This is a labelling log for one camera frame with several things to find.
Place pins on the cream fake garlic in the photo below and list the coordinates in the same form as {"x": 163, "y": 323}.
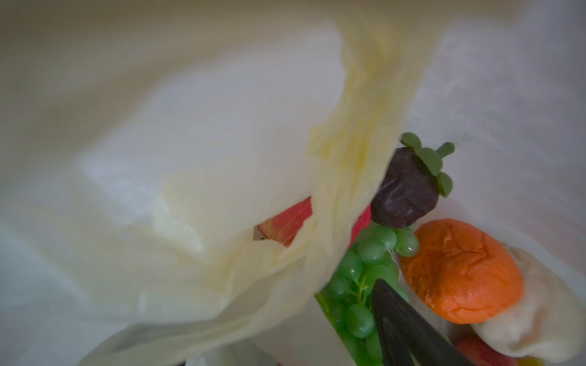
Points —
{"x": 546, "y": 323}

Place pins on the translucent yellowish plastic bag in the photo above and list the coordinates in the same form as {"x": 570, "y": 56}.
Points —
{"x": 142, "y": 143}

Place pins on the orange fake fruit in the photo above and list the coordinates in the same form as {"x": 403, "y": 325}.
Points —
{"x": 461, "y": 273}

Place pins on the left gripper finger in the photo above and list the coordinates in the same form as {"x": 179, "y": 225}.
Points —
{"x": 406, "y": 338}

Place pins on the green fake grapes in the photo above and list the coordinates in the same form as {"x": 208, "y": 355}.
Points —
{"x": 347, "y": 299}

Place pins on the dark purple fake mangosteen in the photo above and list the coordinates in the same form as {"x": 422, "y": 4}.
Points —
{"x": 413, "y": 184}

